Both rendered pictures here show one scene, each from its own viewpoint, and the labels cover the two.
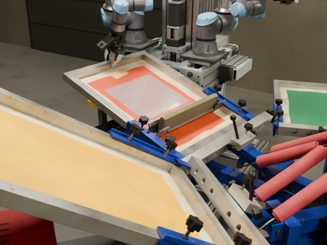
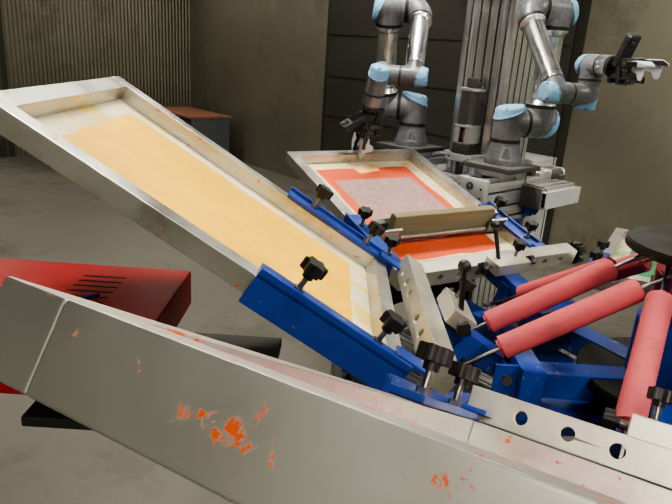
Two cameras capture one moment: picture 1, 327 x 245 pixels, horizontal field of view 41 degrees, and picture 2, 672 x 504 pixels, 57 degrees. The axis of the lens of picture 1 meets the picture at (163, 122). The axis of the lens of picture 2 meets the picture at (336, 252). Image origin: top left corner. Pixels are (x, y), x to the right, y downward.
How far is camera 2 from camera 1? 52 cm
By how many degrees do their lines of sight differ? 18
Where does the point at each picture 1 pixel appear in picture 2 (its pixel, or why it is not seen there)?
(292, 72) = not seen: outside the picture
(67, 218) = (121, 200)
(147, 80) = (402, 183)
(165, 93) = (422, 200)
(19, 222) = (138, 279)
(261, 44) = (637, 210)
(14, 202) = (53, 156)
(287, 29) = not seen: outside the picture
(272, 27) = (658, 186)
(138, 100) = (379, 200)
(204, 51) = (497, 157)
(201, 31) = (497, 128)
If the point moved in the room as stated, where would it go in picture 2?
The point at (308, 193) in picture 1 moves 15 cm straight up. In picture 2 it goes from (559, 317) to (573, 246)
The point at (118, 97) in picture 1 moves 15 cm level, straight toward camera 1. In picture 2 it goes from (351, 192) to (342, 201)
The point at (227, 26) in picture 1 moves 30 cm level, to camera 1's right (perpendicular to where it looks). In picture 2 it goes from (541, 127) to (623, 135)
